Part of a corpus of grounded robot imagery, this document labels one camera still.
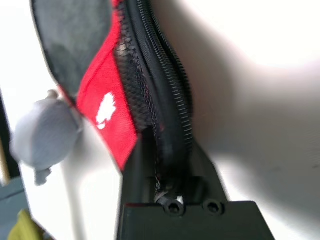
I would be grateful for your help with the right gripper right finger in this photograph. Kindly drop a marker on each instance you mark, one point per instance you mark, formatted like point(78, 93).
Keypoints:
point(207, 182)

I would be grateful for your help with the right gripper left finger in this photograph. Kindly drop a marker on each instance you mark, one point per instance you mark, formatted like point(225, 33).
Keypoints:
point(141, 175)

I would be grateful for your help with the black red paddle case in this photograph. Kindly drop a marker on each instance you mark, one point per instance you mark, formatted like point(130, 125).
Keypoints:
point(162, 75)

